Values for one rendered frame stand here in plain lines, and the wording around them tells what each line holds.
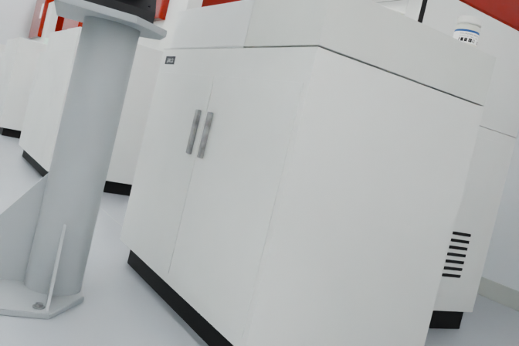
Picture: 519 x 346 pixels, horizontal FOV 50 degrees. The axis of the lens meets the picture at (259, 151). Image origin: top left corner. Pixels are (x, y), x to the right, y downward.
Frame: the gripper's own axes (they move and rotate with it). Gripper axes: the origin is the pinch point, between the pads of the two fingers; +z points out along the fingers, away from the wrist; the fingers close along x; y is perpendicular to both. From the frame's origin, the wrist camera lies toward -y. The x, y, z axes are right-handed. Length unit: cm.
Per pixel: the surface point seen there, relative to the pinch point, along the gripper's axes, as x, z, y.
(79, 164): 2, 59, -37
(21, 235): 12, 83, -46
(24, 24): 796, -43, 45
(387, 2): 1, -19, 58
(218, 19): 5.4, 7.3, -4.0
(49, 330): -19, 98, -41
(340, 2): -50, 5, -1
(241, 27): -11.0, 10.4, -4.0
